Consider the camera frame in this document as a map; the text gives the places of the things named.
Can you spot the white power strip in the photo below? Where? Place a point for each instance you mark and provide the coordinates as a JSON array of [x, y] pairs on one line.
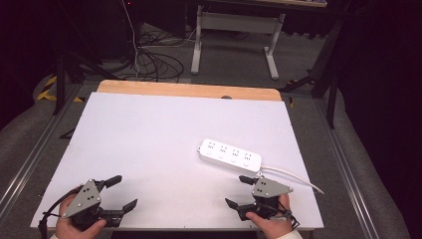
[[230, 155]]

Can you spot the metal floor rail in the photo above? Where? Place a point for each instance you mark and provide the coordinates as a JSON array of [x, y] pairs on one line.
[[30, 156], [345, 166]]

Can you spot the person's left white sleeve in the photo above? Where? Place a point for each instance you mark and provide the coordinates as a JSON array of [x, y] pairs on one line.
[[53, 237]]

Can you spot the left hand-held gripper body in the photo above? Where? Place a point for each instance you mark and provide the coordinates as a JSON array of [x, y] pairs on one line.
[[83, 198]]

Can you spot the black metal stand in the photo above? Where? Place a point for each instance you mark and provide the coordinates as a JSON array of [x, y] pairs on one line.
[[331, 83]]

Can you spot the person's right hand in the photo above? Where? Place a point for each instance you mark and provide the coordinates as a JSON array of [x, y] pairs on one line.
[[272, 226]]

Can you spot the person's left hand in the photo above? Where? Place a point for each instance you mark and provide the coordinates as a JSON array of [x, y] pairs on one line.
[[66, 228]]

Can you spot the white board sheet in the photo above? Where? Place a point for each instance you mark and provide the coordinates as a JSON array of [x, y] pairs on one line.
[[172, 142]]

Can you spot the person's white sleeve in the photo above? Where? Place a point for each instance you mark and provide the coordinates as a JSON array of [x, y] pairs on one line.
[[292, 235], [53, 237]]

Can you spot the white metal desk frame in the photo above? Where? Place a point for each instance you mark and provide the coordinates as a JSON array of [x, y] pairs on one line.
[[237, 21]]

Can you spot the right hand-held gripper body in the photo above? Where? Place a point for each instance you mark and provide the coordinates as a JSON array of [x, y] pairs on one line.
[[267, 191]]

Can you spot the person's right white sleeve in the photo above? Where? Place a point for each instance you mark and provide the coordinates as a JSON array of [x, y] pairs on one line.
[[292, 235]]

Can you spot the black tripod stand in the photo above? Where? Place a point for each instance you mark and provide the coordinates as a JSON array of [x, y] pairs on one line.
[[60, 73]]

